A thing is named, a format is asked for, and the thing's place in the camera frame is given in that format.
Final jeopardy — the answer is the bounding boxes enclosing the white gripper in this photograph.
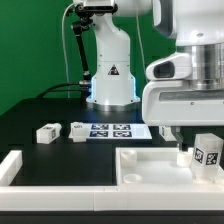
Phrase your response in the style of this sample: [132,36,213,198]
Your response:
[142,52,224,151]

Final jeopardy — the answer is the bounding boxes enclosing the white square table top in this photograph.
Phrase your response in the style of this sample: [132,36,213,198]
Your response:
[116,147,224,186]

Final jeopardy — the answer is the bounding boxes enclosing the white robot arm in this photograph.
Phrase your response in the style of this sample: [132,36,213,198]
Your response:
[73,0,224,129]

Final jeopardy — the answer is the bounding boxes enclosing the white U-shaped obstacle fence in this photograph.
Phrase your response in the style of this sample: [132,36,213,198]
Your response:
[0,150,224,211]

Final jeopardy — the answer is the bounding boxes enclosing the white sheet with tag markers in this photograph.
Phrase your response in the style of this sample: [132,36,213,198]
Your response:
[83,123,152,140]

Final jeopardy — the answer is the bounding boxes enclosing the black cable bundle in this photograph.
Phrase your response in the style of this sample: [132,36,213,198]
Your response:
[36,81,92,99]

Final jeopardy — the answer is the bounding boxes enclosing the white hanging cable left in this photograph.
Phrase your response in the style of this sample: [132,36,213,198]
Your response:
[61,2,76,99]

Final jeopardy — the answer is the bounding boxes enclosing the grey camera on mount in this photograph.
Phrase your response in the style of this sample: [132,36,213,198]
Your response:
[83,0,115,10]

